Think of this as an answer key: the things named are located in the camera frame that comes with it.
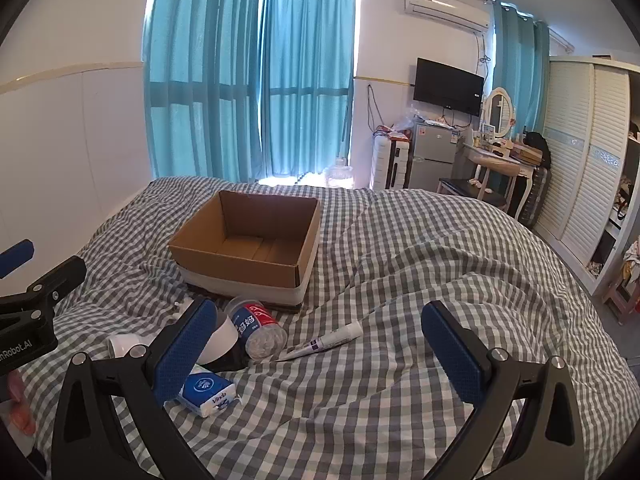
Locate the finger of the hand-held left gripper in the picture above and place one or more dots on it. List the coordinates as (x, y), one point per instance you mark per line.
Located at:
(60, 275)
(15, 256)

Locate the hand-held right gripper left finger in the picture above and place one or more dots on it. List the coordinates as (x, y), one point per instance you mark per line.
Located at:
(185, 352)

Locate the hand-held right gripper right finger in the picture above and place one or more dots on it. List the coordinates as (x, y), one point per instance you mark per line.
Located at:
(452, 355)

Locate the white handheld fan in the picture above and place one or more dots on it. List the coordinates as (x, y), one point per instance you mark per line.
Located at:
(223, 336)

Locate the blue white tissue packet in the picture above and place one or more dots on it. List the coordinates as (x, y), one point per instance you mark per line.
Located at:
(207, 390)

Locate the clear plastic cup red label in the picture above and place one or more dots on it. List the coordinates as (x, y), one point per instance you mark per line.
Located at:
(255, 327)

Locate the white ointment tube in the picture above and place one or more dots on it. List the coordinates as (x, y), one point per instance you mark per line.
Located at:
(325, 342)

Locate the brown cardboard box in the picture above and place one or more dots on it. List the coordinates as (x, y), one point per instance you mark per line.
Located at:
(250, 220)

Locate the person's left hand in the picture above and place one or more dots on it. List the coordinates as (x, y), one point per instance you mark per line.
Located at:
(20, 412)

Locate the grey white checkered blanket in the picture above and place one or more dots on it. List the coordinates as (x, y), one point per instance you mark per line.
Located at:
(400, 260)

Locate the dark bench stool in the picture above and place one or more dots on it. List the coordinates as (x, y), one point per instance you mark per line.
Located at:
(465, 189)

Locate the dark suitcase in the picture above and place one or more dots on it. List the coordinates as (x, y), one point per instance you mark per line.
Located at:
(534, 195)

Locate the pink stool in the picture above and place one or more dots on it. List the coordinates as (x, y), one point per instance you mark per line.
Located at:
(622, 295)

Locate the white vanity table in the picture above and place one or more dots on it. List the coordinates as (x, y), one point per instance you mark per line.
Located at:
(492, 162)

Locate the silver small fridge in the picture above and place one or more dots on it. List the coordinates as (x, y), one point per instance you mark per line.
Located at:
(432, 155)

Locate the white suitcase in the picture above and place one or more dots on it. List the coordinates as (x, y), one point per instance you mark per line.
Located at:
(387, 162)

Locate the clear water jug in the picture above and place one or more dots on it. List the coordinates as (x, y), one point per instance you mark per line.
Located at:
(340, 175)

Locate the brown boxes stack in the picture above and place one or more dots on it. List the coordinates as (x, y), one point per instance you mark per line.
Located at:
(525, 154)

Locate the black bag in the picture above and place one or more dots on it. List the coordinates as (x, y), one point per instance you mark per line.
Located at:
(539, 147)

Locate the white louvered wardrobe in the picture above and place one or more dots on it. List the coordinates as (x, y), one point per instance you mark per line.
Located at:
(575, 160)

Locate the wide teal curtain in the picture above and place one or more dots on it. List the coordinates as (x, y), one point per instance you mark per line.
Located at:
(200, 85)

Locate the clear plastic bag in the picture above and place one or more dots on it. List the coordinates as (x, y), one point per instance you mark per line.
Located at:
(406, 122)

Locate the white oval mirror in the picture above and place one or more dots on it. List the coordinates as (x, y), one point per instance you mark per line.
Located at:
(500, 110)

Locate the narrow teal curtain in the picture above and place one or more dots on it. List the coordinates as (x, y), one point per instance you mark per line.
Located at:
(305, 85)

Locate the teal curtain beside mirror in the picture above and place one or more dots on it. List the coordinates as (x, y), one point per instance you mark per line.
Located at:
(520, 60)

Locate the white air conditioner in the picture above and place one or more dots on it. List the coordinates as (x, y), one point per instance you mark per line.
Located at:
(445, 7)

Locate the black wall television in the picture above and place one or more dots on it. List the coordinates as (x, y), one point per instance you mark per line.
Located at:
(447, 85)

